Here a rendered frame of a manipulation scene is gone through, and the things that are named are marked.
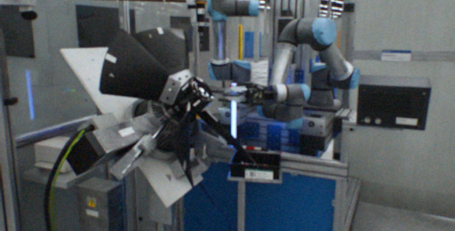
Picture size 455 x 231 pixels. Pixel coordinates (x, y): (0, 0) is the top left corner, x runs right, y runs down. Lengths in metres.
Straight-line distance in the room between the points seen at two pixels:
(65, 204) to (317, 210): 1.21
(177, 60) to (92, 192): 0.60
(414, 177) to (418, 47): 1.04
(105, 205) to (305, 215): 0.92
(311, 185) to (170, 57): 0.88
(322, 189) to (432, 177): 1.63
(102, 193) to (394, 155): 2.37
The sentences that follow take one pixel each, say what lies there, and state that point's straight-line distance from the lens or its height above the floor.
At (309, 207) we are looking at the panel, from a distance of 1.76.
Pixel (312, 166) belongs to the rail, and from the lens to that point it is 1.66.
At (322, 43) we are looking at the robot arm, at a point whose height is 1.39.
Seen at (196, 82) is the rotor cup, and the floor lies 1.25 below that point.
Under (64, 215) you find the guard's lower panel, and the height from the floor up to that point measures 0.56.
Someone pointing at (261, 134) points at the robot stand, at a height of 0.83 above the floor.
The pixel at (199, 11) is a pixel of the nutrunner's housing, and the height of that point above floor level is 1.51.
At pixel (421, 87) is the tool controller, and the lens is 1.50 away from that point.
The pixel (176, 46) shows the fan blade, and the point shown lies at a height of 1.37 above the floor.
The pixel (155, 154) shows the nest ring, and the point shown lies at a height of 0.99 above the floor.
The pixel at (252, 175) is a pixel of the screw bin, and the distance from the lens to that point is 1.50.
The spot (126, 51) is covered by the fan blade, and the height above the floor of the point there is 1.36.
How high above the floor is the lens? 1.41
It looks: 11 degrees down
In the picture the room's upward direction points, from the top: straight up
